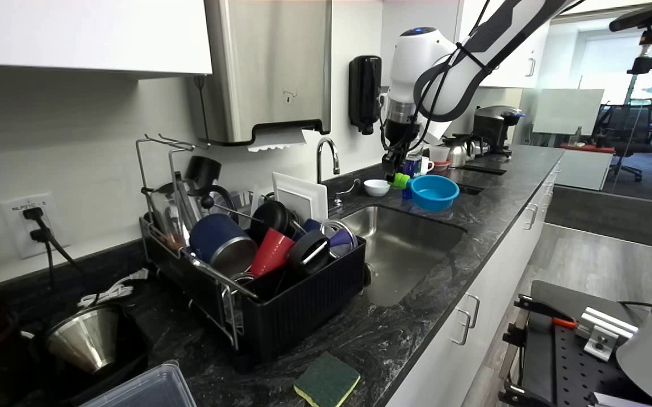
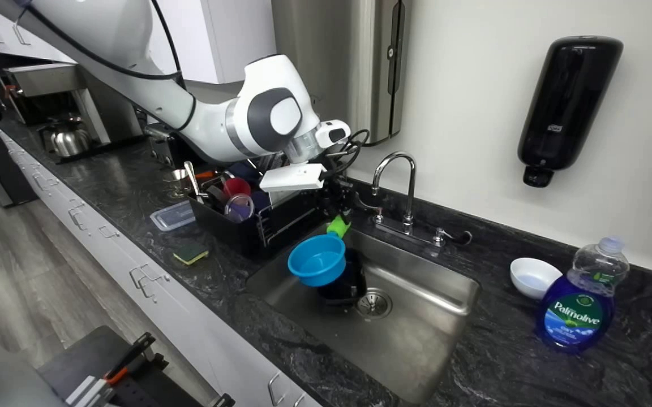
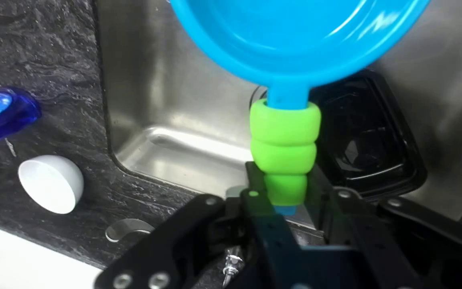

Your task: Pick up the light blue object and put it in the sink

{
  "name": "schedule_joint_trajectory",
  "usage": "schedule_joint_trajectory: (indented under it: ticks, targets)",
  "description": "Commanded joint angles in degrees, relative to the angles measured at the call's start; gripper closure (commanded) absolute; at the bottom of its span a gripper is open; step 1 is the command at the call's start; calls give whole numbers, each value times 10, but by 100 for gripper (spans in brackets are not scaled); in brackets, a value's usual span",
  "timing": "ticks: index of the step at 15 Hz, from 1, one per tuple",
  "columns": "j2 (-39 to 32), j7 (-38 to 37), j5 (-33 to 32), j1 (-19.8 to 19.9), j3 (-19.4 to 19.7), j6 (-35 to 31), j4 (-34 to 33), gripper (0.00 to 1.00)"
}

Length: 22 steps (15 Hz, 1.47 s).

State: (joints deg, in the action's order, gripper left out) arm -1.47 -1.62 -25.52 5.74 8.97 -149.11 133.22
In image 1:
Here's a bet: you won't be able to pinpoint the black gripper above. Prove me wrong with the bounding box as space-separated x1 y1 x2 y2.
381 117 425 181

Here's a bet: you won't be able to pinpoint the blue plastic bowl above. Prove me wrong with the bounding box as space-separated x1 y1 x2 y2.
390 170 461 214

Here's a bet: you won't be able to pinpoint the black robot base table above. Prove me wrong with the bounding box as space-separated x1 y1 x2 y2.
496 277 652 407

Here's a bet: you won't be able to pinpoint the stainless steel sink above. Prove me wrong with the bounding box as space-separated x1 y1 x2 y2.
338 202 469 308

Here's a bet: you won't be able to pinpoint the white mug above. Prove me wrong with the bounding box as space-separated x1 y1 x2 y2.
411 154 439 179

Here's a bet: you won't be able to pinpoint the small white bowl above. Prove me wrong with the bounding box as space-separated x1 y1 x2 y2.
359 176 393 201

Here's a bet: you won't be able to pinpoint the chrome faucet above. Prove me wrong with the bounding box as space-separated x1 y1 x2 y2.
314 136 364 198

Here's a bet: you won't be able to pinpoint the purple clear cup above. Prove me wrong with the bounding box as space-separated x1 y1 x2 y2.
319 216 359 260

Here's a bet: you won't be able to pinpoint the black coffee machine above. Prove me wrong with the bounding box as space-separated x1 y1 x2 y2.
469 103 528 160

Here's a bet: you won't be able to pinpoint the white cutting board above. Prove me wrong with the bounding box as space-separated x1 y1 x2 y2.
269 170 330 226

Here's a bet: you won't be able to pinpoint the black cup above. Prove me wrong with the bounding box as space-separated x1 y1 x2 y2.
287 230 335 273

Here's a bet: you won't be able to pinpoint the white lower cabinets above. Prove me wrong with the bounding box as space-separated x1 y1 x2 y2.
382 162 563 407

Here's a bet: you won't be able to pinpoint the red cup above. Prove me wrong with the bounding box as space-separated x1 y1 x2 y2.
247 226 296 283

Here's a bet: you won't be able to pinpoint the steel paper towel dispenser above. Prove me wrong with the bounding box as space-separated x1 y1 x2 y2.
187 0 335 146

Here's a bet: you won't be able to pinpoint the black dish rack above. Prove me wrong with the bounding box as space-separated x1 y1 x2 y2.
134 134 373 366

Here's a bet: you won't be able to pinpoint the navy blue steel tumbler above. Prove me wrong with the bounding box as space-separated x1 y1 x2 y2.
187 209 259 277

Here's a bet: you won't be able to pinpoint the green yellow sponge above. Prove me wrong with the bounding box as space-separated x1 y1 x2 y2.
292 349 364 407

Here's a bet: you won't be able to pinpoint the black office chair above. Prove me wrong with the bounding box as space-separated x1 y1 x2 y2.
591 98 652 184

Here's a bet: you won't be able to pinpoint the white upper cabinet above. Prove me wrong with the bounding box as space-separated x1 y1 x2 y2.
0 0 215 78

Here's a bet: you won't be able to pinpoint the clear plastic container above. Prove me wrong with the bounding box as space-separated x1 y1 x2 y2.
80 357 202 407

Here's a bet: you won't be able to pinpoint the steel cone funnel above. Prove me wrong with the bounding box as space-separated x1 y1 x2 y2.
43 302 124 375

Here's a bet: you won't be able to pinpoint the black wall soap dispenser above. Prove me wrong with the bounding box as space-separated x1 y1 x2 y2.
347 51 384 137

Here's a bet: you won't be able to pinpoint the red handled black tool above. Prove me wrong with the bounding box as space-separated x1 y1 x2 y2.
512 293 581 331

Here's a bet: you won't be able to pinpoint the aluminium bracket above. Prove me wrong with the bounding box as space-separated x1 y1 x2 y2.
580 304 640 364

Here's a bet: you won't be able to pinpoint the black camera on stand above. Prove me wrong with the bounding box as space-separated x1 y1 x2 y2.
607 0 652 76

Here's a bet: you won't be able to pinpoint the black power plug cable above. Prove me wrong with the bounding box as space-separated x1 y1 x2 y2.
23 205 81 275

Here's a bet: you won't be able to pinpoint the white wall outlet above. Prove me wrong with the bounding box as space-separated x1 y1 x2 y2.
0 190 64 260

